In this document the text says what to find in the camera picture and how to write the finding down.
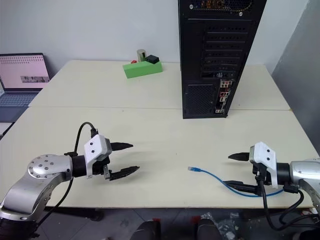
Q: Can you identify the black computer tower case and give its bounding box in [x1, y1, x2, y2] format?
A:
[177, 0, 268, 120]

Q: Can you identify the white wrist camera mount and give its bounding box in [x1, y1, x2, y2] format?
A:
[249, 141, 279, 189]
[83, 134, 111, 180]

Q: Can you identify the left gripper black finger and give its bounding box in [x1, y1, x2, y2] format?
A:
[109, 165, 140, 182]
[110, 141, 134, 152]

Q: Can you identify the crumpled clear plastic wrap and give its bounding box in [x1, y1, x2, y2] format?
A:
[199, 211, 242, 240]

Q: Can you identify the blue ethernet cable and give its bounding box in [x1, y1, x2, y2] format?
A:
[187, 165, 285, 199]

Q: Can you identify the dark rounded shape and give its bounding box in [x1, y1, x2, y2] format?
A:
[135, 219, 161, 240]
[196, 216, 221, 240]

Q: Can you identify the silver metal cylinder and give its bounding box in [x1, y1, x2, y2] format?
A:
[136, 48, 147, 62]

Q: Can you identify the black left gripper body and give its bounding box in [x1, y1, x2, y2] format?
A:
[91, 155, 112, 181]

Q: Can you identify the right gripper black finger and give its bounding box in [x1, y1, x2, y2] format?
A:
[227, 151, 251, 162]
[223, 180, 259, 195]

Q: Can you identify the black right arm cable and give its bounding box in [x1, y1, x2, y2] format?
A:
[254, 172, 320, 232]

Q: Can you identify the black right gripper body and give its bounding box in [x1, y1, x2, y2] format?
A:
[251, 161, 273, 196]

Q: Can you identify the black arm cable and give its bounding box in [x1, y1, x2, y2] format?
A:
[254, 172, 320, 232]
[31, 121, 99, 227]

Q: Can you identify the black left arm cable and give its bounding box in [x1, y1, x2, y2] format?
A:
[31, 121, 99, 227]

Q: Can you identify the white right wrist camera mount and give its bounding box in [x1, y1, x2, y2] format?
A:
[249, 141, 279, 189]

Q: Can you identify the green rectangular box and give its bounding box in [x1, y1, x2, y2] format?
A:
[122, 60, 164, 80]

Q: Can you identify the grey partition panel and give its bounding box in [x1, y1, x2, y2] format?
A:
[270, 0, 320, 161]

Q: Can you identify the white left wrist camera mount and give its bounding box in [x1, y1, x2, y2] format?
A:
[83, 134, 111, 180]

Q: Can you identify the open grey laptop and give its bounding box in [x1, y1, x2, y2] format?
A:
[0, 52, 52, 109]

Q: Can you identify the small black box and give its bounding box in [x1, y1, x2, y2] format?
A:
[145, 54, 160, 65]

